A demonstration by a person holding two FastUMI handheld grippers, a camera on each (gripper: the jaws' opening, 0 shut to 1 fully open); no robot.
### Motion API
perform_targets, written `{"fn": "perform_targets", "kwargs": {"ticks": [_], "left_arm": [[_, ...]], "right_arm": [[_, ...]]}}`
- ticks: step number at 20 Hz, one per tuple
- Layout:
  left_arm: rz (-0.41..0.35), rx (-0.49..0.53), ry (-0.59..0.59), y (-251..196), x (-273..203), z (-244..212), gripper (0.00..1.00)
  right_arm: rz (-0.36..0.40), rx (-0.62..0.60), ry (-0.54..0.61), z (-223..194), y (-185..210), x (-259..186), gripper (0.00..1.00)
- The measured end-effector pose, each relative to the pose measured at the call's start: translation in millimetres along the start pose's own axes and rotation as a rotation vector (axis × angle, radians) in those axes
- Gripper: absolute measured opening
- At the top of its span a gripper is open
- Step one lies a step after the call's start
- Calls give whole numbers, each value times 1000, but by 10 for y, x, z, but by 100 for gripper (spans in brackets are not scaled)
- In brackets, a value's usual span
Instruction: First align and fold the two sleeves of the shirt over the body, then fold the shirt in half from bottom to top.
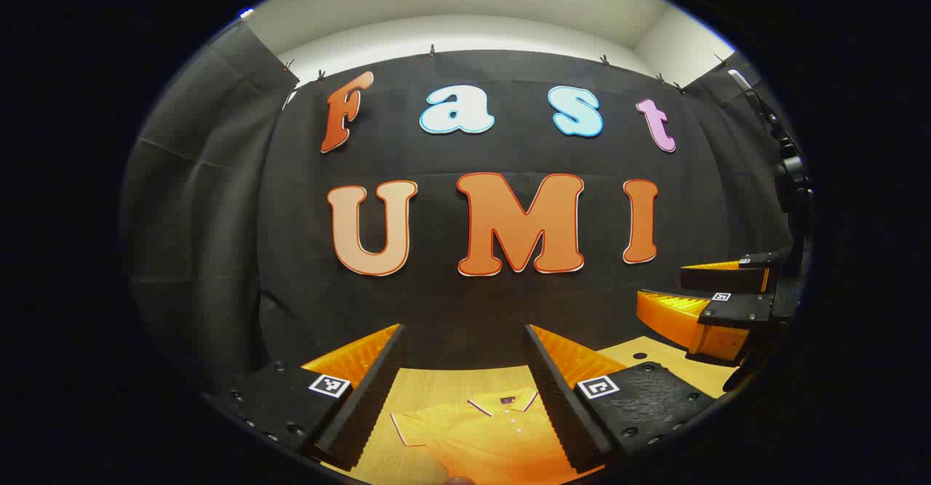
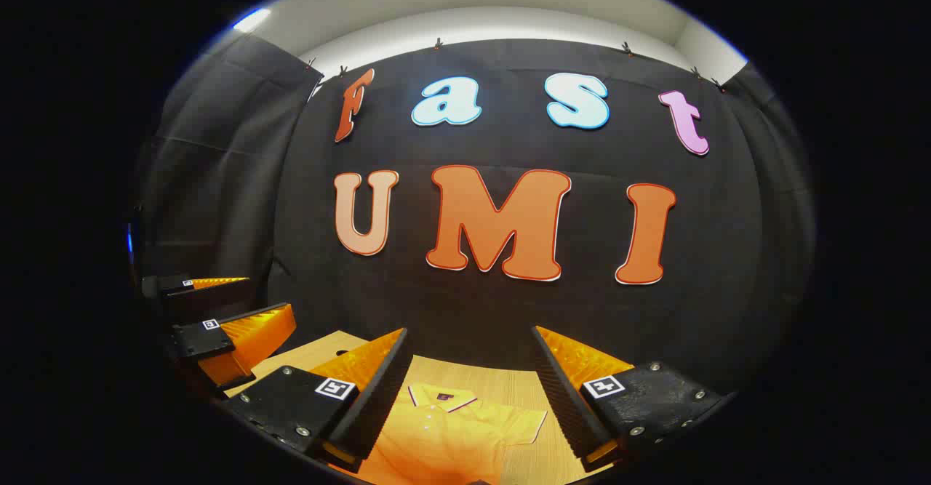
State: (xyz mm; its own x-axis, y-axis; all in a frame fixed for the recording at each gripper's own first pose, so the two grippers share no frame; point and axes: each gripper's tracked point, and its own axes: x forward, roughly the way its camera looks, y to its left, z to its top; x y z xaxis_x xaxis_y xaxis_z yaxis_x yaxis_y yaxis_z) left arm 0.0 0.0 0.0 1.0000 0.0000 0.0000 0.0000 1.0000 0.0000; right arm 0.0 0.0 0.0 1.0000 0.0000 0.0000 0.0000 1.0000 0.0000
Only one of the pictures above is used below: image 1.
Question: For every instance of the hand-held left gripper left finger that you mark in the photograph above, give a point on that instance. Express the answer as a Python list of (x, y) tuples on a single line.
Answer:
[(371, 390)]

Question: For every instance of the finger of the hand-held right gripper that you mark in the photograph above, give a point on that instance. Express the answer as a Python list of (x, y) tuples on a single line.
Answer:
[(734, 310), (727, 278)]

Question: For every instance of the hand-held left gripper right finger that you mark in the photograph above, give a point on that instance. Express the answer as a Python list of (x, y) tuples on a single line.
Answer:
[(560, 398)]

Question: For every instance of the yellow T-shirt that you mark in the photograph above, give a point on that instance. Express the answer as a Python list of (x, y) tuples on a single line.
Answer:
[(494, 441)]

